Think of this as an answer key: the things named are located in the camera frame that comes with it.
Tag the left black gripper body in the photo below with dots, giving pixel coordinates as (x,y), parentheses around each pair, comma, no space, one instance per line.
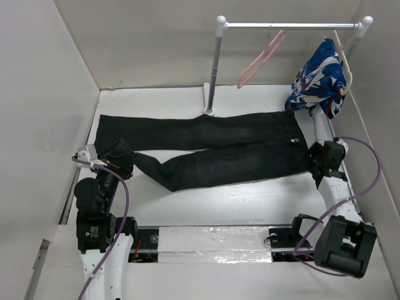
(109,180)

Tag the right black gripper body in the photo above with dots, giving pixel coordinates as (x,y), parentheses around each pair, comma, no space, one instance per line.
(314,159)

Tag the black denim trousers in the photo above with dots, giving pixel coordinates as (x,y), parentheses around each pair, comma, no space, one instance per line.
(207,151)

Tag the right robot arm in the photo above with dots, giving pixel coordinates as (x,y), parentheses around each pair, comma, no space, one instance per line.
(339,241)

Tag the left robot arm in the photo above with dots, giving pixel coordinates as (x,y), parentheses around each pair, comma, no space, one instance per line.
(105,233)

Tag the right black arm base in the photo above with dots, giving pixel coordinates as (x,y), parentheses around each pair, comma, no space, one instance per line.
(282,241)

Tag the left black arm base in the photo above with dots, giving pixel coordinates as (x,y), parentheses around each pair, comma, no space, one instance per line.
(145,247)

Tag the cream plastic hanger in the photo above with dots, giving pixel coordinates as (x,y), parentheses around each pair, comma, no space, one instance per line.
(345,65)

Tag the pink plastic hanger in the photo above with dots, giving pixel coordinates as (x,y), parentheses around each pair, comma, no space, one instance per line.
(250,71)

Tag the blue white patterned garment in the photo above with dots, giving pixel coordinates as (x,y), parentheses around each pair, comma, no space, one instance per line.
(320,83)

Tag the white metal clothes rack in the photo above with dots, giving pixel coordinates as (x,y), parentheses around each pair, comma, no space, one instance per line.
(350,35)

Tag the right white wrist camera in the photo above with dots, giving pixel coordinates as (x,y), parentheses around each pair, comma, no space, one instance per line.
(343,143)

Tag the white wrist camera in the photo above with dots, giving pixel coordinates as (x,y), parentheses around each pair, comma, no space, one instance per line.
(343,143)
(87,157)

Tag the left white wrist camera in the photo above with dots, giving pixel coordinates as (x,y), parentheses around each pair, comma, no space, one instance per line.
(87,157)

